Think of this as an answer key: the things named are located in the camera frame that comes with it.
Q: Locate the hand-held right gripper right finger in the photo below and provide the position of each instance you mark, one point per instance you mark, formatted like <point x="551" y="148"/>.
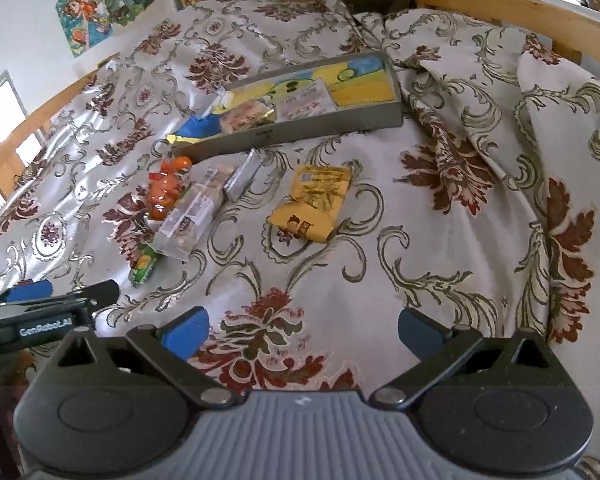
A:
<point x="421" y="334"/>

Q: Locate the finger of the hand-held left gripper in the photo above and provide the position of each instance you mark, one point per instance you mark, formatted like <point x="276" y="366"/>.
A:
<point x="87" y="294"/>
<point x="27" y="292"/>

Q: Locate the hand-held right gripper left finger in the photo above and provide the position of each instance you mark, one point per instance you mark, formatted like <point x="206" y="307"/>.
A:
<point x="186" y="334"/>

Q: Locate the green candy packet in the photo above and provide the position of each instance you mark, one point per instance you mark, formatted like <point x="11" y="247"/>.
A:
<point x="145" y="265"/>

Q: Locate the clear nut bar packet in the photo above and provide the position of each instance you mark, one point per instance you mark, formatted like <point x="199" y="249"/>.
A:
<point x="190" y="215"/>

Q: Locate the orange snack packet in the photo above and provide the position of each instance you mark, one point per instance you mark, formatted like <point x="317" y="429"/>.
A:
<point x="165" y="190"/>

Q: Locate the silver clear snack packet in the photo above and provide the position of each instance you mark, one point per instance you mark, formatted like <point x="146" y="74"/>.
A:
<point x="242" y="175"/>

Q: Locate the yellow snack packet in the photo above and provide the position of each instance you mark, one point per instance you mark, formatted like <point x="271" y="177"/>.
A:
<point x="310" y="200"/>

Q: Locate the pink clear snack packet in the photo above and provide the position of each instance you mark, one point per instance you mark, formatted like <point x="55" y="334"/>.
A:
<point x="245" y="117"/>

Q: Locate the grey tray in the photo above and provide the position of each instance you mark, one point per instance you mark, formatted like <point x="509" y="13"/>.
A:
<point x="330" y="122"/>

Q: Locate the white red-print snack packet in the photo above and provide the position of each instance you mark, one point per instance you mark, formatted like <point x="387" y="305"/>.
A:
<point x="305" y="102"/>

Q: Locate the floral satin blanket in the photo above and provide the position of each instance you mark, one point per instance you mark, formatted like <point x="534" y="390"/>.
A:
<point x="380" y="210"/>

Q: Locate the window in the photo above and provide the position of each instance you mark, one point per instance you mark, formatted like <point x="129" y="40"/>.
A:
<point x="0" y="105"/>

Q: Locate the frog painting sheet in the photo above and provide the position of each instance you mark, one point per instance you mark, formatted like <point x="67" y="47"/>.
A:
<point x="365" y="82"/>

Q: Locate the orange-haired cartoon painting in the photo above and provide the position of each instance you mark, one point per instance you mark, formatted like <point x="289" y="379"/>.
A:
<point x="82" y="25"/>

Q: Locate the wooden bed frame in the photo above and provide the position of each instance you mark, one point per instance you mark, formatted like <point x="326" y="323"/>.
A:
<point x="505" y="15"/>

